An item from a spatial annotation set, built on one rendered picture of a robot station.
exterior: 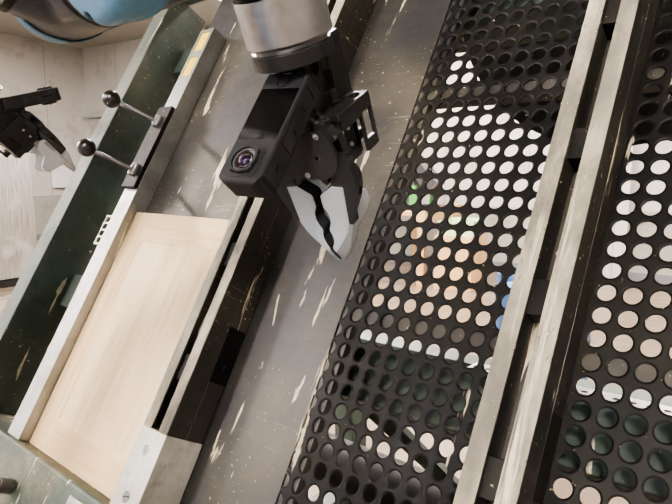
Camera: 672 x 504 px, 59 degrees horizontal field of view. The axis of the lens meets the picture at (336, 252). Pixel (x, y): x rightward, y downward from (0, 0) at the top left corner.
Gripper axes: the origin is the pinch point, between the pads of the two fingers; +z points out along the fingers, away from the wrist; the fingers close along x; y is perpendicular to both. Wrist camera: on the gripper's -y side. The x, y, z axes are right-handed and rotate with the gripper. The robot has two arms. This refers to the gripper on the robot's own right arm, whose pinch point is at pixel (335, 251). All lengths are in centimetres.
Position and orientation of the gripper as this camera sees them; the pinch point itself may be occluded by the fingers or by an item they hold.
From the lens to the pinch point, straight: 58.9
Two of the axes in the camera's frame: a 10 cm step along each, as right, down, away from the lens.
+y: 4.7, -5.6, 6.9
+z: 2.4, 8.3, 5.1
